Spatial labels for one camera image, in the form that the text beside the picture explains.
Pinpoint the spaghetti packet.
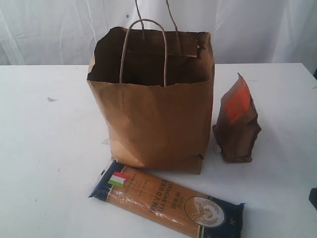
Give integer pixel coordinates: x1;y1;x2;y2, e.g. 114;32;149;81
90;161;245;238

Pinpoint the small brown coffee pouch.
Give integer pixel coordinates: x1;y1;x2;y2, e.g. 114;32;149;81
212;74;261;163

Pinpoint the large brown paper bag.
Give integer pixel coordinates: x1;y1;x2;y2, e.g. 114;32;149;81
87;26;214;174

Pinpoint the crumpled foil ball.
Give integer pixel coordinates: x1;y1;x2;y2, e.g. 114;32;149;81
214;144;221;153

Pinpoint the clear plastic scrap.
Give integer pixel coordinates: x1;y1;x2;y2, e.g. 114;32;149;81
102;138;110;145

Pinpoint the small grey table scrap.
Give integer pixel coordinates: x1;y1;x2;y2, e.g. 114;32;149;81
47;97;57;102

